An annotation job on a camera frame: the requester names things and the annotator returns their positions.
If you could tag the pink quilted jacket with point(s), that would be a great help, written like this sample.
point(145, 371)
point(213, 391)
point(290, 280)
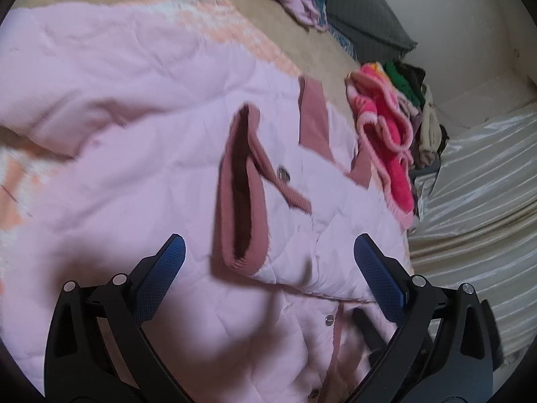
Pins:
point(147, 155)

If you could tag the hot pink fleece blanket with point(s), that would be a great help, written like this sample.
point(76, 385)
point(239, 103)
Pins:
point(386, 134)

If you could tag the peach checkered cloud blanket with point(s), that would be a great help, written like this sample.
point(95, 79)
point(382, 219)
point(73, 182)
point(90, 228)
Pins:
point(251, 46)

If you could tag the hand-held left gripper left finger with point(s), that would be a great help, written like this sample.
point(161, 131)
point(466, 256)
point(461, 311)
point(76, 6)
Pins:
point(161, 268)

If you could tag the white satin curtain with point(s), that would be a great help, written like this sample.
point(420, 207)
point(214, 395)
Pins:
point(482, 184)

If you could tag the stack of folded clothes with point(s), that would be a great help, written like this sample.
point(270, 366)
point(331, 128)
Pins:
point(402, 79)

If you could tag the grey headboard cushion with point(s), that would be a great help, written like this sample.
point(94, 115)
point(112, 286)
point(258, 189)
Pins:
point(369, 8)

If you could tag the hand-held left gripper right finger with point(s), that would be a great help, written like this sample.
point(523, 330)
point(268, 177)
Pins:
point(377, 273)

